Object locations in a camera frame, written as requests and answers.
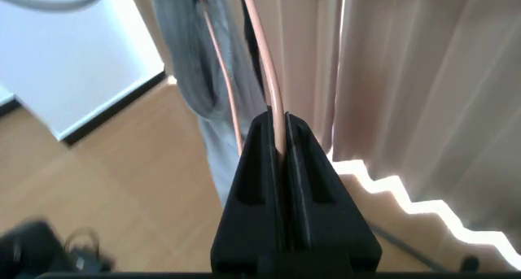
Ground beige curtain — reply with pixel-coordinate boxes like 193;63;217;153
128;0;521;247

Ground pale grey shorts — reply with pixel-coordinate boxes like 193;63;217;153
148;0;268;207

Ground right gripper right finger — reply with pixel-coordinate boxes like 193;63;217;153
282;111;383;274

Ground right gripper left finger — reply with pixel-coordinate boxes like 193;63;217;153
210;106;286;274

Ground pink clothes hanger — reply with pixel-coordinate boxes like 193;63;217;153
197;0;288;166

